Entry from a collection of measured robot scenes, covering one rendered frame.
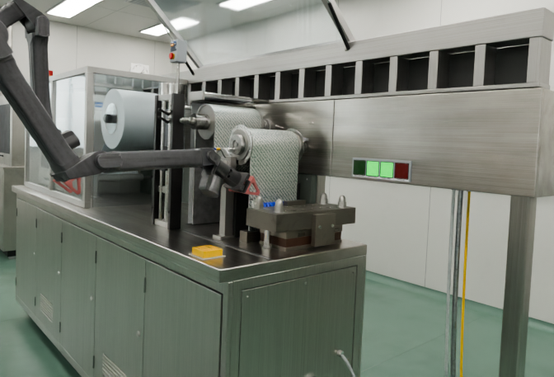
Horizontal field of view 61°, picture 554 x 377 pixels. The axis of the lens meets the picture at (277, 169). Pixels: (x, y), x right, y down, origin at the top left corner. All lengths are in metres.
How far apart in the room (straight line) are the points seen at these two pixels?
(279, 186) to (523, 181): 0.83
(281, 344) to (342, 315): 0.29
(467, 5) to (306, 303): 3.23
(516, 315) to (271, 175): 0.93
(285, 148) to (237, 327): 0.70
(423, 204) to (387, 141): 2.69
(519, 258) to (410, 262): 2.87
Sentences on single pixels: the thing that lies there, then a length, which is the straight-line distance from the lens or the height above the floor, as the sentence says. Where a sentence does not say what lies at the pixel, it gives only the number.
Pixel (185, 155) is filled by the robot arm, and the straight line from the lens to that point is 1.49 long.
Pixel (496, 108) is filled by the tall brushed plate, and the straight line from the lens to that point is 1.49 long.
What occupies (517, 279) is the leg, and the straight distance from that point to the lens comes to 1.67.
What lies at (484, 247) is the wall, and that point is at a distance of 4.12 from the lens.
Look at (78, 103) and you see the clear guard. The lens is 2.63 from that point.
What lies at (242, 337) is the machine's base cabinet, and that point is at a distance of 1.47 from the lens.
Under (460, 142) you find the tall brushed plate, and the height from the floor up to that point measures 1.29.
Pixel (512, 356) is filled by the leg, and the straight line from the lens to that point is 1.74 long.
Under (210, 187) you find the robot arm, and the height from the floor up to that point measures 1.11.
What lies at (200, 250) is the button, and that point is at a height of 0.92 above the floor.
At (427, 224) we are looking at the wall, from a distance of 4.33.
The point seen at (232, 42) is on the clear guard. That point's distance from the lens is 2.34.
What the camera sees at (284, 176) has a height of 1.14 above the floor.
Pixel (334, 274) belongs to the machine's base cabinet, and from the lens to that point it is 1.68.
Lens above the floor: 1.26
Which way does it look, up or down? 3 degrees down
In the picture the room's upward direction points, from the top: 2 degrees clockwise
